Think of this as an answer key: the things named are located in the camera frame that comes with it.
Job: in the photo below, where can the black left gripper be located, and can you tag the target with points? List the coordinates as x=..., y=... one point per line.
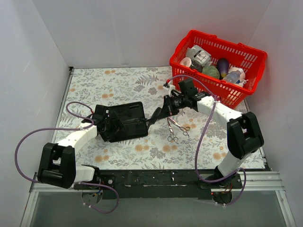
x=107, y=122

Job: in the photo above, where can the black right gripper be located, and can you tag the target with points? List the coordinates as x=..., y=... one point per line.
x=167, y=107

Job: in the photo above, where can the black tail comb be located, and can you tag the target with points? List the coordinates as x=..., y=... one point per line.
x=153, y=118

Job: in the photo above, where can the black zippered tool case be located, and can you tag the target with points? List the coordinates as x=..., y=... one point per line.
x=130, y=115

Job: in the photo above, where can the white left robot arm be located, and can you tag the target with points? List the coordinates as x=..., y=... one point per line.
x=58, y=160

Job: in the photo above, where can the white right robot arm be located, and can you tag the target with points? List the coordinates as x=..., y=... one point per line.
x=244, y=136

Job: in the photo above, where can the silver straight scissors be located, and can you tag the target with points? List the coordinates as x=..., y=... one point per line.
x=171, y=137

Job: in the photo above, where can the silver thinning scissors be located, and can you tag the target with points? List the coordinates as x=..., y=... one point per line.
x=185, y=129

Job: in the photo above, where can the floral patterned table mat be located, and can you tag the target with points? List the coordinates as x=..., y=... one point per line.
x=205, y=147

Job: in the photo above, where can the white pink cup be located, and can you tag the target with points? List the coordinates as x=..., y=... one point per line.
x=186, y=62

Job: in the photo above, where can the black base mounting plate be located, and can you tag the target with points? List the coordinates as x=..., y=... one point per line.
x=157, y=183

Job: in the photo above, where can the green textured ball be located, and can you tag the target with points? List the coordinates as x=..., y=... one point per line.
x=211, y=71

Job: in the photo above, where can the grey foil snack pouch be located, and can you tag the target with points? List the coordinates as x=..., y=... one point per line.
x=198, y=56

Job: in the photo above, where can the purple toy eggplant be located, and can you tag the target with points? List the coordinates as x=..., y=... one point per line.
x=223, y=67

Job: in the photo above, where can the red plastic shopping basket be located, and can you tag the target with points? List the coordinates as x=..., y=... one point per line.
x=251, y=60

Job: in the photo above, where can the clear plastic bottle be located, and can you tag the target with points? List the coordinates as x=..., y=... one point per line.
x=233, y=77

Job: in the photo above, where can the white round toy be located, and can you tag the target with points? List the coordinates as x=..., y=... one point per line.
x=242, y=79

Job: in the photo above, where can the aluminium frame rail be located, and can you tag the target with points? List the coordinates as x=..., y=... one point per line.
x=258, y=199

